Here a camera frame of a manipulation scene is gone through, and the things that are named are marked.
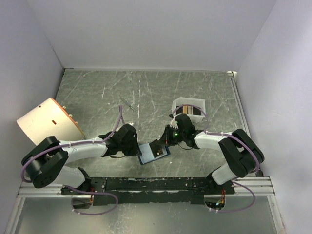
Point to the aluminium frame rail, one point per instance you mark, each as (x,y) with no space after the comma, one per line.
(173,205)

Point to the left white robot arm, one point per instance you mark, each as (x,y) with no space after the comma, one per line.
(46,163)

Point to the white plastic bin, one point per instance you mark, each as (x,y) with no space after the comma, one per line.
(198,103)

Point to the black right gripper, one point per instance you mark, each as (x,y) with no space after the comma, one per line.
(165,138)

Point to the beige cylindrical lamp shade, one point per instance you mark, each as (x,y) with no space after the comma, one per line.
(50,119)

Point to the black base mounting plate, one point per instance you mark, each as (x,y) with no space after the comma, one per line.
(150,190)

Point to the blue leather card holder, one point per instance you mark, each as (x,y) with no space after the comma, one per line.
(146,153)

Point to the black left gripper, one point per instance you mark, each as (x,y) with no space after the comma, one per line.
(135,151)

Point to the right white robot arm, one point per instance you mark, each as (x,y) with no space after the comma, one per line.
(242,155)

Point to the stack of credit cards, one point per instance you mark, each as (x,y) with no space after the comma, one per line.
(188,109)

